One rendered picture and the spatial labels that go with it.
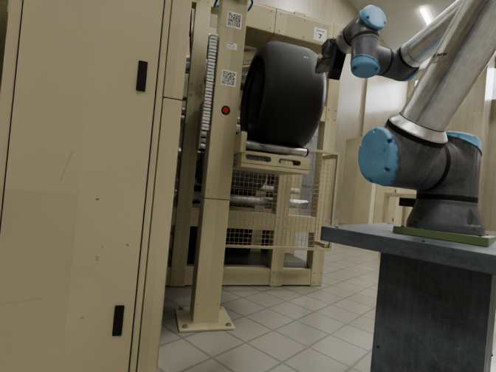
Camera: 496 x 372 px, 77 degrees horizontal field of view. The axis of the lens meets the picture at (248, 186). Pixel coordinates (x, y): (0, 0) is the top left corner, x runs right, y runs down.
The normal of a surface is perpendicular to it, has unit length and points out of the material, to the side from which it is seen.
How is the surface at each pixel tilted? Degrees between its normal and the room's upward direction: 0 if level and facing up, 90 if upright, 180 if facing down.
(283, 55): 63
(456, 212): 68
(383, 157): 93
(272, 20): 90
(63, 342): 90
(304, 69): 73
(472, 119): 90
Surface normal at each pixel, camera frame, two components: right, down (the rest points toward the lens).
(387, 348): -0.67, -0.07
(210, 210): 0.29, 0.02
